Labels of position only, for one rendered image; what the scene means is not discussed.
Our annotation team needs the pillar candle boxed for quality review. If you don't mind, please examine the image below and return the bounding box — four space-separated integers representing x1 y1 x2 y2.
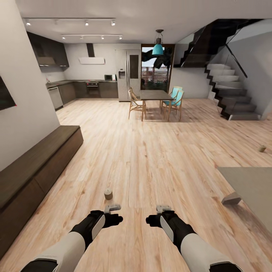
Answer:
104 188 113 200
257 145 266 152

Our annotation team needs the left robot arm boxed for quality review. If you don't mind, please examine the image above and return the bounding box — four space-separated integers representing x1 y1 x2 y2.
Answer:
20 203 123 272

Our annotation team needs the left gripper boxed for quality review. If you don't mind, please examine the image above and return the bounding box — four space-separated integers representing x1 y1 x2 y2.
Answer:
106 214 123 228

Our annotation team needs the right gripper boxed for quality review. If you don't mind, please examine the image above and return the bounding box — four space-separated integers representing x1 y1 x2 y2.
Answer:
146 214 161 227

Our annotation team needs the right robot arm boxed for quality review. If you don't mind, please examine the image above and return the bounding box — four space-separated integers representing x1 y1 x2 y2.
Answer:
146 204 244 272

